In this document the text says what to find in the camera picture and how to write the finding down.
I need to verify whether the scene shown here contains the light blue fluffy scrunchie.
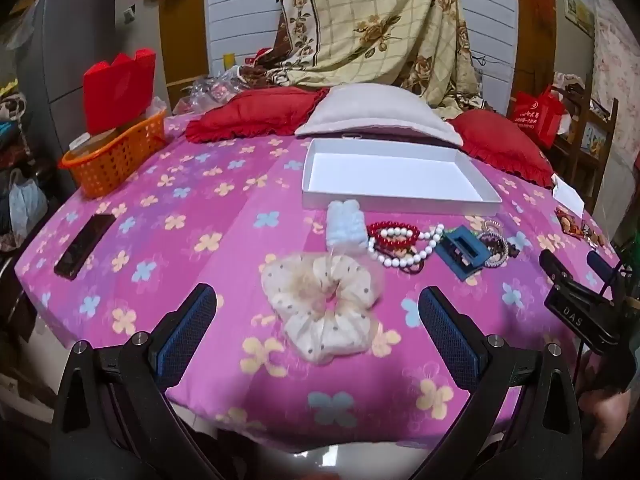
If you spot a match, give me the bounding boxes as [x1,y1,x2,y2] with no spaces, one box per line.
[326,199,368,252]

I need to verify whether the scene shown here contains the beige floral checked blanket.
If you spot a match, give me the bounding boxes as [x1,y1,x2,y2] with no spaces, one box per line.
[245,0,482,109]

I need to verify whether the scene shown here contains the wooden chair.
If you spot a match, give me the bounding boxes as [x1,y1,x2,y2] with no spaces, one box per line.
[550,75,621,212]

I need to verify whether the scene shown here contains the red bead bracelet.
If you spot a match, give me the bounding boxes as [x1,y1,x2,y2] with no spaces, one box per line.
[367,221,423,257]

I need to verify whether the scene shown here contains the grey plastic bag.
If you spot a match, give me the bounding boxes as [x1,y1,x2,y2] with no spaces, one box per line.
[9,170,49,242]

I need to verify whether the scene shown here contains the black remote control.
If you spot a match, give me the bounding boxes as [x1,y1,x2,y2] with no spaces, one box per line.
[53,213,117,281]

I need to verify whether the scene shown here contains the white bead bracelet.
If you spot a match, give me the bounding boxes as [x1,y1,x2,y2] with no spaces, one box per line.
[367,225,446,269]

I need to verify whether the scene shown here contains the person's right hand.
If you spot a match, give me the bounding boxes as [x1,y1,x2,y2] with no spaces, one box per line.
[574,350,640,456]

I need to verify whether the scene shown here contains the cream dotted mesh scrunchie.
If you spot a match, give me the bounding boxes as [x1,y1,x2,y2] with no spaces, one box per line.
[261,252,386,366]

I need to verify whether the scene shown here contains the red ruffled pillow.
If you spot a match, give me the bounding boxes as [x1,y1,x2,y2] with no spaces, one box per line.
[447,110,556,189]
[185,87,331,144]

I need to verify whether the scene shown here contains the white card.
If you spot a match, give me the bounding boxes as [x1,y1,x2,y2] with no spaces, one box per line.
[552,174,585,216]

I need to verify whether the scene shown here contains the dark purple bead bracelet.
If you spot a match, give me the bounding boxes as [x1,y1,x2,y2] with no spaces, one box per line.
[475,232,508,258]

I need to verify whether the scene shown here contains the white pillow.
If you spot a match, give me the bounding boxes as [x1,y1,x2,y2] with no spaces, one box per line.
[295,84,464,149]

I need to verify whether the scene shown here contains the white shallow cardboard box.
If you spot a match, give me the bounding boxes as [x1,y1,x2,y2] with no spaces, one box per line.
[301,137,502,217]

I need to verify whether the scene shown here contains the red shopping bag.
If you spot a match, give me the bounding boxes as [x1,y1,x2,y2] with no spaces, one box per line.
[510,85,567,149]

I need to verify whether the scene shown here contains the clear plastic bags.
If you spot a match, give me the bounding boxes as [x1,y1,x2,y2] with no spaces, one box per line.
[172,67,247,117]

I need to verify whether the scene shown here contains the orange plastic basket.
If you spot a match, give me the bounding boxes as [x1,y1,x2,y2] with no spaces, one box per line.
[59,107,168,199]

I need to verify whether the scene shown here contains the red gift box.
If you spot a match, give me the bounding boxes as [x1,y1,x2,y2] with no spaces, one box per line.
[82,49,156,134]

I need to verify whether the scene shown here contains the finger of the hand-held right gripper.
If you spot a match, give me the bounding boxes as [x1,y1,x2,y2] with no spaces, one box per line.
[586,251,624,297]
[539,249,602,312]

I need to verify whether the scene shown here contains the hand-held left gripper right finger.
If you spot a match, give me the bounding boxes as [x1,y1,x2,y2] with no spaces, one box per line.
[415,286,590,480]

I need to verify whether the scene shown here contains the grey refrigerator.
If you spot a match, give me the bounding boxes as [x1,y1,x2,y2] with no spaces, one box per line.
[15,0,132,183]

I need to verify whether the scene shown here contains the blue hair claw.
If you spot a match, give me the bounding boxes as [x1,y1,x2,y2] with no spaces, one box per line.
[434,227,488,281]

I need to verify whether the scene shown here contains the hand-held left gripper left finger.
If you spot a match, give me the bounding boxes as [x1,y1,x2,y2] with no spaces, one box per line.
[50,282,226,480]

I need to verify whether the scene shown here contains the pink floral bedsheet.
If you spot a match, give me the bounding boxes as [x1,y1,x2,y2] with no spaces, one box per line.
[15,115,622,453]

